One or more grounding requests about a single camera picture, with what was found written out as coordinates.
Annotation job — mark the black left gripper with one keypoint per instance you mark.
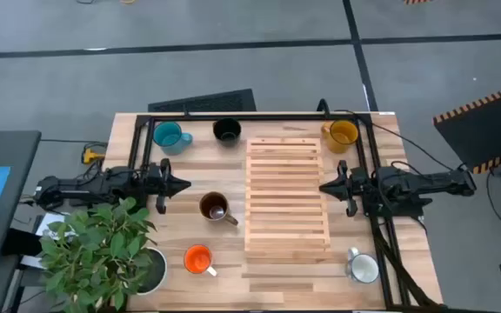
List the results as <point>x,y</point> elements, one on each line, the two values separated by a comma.
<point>160,184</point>

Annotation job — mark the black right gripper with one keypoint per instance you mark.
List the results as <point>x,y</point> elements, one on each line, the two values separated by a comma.
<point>349,188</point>

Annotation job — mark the brown green glazed mug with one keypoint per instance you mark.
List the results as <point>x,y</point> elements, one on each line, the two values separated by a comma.
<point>214,206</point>

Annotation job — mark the teal ceramic mug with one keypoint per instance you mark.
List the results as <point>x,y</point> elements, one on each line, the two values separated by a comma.
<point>170,135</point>

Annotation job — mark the yellow ceramic mug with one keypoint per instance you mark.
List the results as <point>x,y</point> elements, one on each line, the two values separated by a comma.
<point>341,135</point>

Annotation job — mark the orange ceramic mug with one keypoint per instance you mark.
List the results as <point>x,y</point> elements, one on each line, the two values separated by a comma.
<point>197,259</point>

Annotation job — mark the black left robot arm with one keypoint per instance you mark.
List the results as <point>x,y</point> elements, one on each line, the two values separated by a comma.
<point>85,187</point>

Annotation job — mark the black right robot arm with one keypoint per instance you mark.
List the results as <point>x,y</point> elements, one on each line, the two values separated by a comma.
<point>429,182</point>

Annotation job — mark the wooden slatted rack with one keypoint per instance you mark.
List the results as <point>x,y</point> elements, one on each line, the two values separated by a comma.
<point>285,195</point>

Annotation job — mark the black ceramic mug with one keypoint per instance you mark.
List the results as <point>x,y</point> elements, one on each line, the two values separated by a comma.
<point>227,129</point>

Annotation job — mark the white ceramic mug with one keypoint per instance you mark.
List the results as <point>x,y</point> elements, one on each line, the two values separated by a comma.
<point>363,267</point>

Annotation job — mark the white plant pot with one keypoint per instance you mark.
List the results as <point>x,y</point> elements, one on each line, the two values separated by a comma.
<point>157,269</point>

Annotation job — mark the yellow power plug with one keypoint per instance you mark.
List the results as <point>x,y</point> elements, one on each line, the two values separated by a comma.
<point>90,156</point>

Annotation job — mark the green leafy plant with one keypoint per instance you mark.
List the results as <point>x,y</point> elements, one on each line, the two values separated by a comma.
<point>94,252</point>

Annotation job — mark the white paper sheets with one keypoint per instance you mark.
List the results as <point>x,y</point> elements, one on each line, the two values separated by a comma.
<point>52,221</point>

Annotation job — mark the grey side desk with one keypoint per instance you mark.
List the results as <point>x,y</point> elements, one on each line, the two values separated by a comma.
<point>20,174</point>

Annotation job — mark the black frame clamp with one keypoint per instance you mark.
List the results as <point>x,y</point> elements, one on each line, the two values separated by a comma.
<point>323,106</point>
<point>184,111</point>

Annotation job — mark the black metal table frame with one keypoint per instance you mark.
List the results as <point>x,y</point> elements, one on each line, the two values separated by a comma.
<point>255,117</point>

